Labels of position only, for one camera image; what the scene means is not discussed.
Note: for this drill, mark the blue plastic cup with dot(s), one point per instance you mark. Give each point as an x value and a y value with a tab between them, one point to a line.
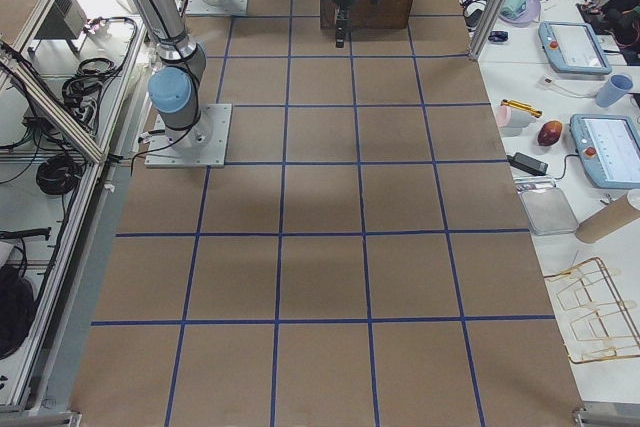
614	89

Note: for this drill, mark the teal cup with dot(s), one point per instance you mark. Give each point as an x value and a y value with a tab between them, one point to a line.
513	9

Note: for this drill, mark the purple plate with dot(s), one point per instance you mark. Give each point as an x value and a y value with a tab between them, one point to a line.
532	14

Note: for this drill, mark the gold wire rack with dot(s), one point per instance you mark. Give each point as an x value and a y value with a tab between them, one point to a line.
596	321

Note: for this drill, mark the near blue teach pendant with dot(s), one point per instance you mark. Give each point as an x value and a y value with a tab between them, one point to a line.
608	147

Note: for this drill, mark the far blue teach pendant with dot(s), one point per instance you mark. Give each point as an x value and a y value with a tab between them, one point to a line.
573	48

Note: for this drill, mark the black power adapter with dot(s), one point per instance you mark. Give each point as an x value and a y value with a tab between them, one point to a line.
527	164

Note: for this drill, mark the pink cup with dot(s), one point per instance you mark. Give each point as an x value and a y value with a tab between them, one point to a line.
512	121

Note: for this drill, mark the blue teach pendant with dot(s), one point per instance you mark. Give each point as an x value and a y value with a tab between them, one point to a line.
608	147
573	48

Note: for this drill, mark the red apple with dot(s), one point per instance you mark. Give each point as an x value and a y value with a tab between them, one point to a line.
549	133

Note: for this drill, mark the metal tray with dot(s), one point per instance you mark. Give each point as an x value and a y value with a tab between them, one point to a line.
546	206

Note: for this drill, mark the cardboard tube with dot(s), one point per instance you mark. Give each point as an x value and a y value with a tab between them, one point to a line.
610	218

